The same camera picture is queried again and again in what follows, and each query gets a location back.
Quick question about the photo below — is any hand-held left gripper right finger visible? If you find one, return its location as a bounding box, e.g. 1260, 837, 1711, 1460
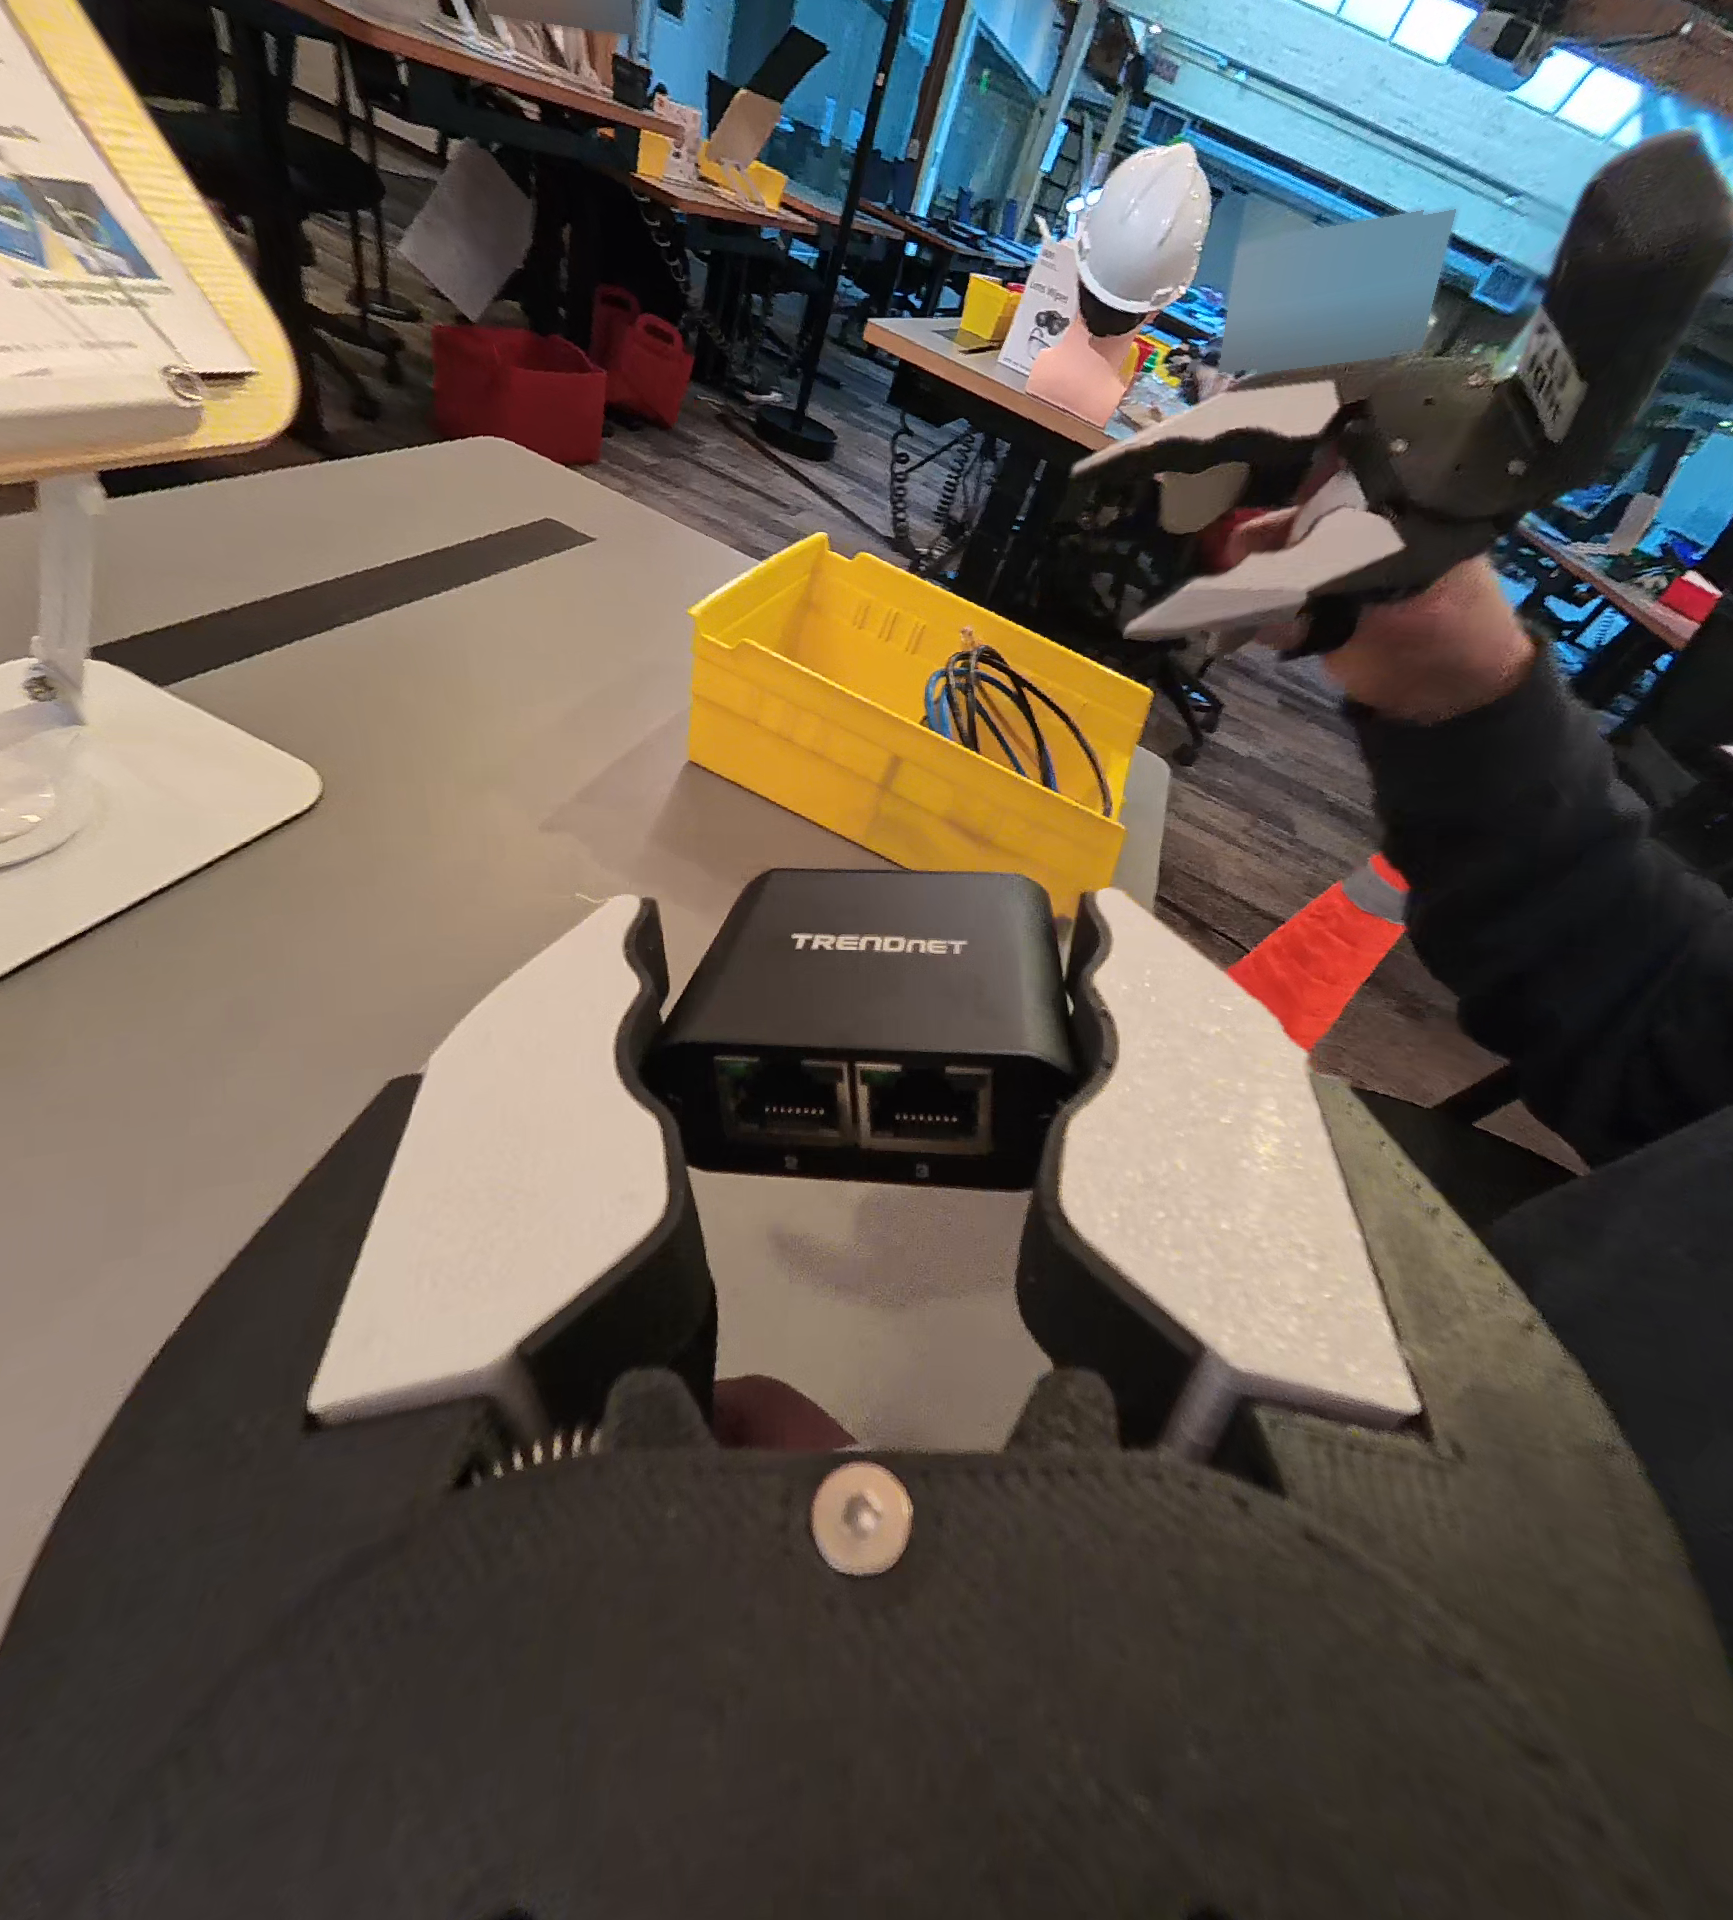
1018, 890, 1426, 1460

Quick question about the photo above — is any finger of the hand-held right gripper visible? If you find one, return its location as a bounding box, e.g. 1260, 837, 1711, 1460
1071, 374, 1352, 487
1121, 475, 1410, 646

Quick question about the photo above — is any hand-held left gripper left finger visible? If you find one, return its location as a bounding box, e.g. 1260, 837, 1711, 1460
307, 894, 724, 1447

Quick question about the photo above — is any black ethernet cable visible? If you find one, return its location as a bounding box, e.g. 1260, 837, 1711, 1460
942, 646, 1118, 818

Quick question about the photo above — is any black ethernet splitter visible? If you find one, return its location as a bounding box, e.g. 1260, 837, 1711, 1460
644, 869, 1078, 1190

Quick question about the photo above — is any yellow plastic bin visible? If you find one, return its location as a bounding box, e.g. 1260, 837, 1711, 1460
687, 532, 1157, 919

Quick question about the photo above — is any person's right forearm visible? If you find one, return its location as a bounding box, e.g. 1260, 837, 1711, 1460
1338, 634, 1733, 1164

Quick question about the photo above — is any person's right hand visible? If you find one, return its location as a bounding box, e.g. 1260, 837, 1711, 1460
1302, 553, 1540, 708

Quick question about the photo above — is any pink mannequin head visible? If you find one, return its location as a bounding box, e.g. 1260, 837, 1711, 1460
1026, 286, 1159, 431

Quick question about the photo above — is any wooden table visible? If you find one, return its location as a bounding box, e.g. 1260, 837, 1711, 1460
860, 317, 1186, 601
1519, 517, 1709, 708

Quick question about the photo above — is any white hard hat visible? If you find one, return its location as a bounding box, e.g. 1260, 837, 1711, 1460
1074, 142, 1216, 317

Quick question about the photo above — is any white product box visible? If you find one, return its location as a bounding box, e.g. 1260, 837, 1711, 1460
997, 279, 1085, 379

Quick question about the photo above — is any orange traffic cone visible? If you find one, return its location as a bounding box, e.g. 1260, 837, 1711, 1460
1227, 852, 1410, 1052

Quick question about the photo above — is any person's dark sweater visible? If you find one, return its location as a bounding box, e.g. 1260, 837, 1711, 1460
1480, 1057, 1733, 1880

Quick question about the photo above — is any red fabric bag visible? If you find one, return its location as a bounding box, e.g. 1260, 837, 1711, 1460
588, 286, 695, 431
431, 324, 612, 469

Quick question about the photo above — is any black tape strip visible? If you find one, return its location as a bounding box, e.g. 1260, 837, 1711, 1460
95, 517, 596, 686

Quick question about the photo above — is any white paper sheet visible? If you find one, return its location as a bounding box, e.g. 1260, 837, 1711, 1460
398, 142, 534, 324

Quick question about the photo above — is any long wooden workbench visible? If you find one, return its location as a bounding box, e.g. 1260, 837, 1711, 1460
228, 0, 822, 450

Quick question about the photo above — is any instruction board on white stand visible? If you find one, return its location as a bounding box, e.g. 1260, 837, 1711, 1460
0, 0, 325, 1036

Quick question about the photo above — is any black coiled cord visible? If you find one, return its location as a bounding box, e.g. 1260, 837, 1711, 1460
890, 426, 978, 573

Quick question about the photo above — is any blue ethernet cable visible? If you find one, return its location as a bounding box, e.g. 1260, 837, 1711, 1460
925, 661, 1071, 788

